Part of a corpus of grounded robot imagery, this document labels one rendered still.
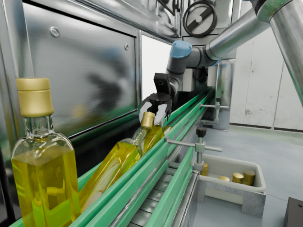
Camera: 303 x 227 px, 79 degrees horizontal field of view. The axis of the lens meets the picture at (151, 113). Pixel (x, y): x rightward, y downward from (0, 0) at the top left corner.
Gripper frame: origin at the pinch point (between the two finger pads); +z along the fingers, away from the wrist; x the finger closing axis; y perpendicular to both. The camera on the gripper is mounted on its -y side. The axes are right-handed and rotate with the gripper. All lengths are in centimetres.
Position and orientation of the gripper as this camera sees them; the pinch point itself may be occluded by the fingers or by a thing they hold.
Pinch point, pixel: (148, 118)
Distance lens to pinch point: 54.1
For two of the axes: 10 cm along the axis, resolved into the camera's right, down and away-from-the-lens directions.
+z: -3.2, 5.9, -7.4
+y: 0.7, 7.9, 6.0
